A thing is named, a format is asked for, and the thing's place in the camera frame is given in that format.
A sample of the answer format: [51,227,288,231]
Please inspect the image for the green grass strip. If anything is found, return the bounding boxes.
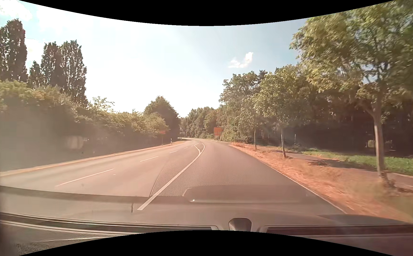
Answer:
[301,148,413,179]

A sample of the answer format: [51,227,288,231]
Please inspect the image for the road markings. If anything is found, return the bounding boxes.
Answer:
[55,139,347,214]

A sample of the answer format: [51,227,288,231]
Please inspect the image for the asphalt side path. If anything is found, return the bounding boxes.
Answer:
[254,144,413,196]

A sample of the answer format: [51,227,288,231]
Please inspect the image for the grey asphalt road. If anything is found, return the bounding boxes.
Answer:
[0,138,347,214]

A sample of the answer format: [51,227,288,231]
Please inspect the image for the small roadside tree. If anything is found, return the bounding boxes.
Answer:
[236,98,264,151]

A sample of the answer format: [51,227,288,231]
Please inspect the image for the group of tall dark trees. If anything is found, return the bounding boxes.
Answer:
[0,18,89,107]

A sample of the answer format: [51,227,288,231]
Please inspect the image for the large roadside tree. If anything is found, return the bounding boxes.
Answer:
[290,0,413,186]

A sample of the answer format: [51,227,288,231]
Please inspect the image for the pale pavement strip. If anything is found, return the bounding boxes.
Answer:
[0,140,186,179]

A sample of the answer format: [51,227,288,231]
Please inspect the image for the dense wood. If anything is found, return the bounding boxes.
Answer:
[180,69,413,157]

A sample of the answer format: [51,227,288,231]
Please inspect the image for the car's own bonnet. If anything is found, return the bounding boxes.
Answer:
[0,184,413,255]

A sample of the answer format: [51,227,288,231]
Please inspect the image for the long overgrown hedge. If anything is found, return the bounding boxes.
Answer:
[0,76,170,173]

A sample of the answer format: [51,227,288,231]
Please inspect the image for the dark round tree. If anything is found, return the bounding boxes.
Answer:
[143,96,181,140]

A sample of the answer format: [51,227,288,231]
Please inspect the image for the dry brown grass verge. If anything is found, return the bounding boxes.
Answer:
[229,142,413,229]

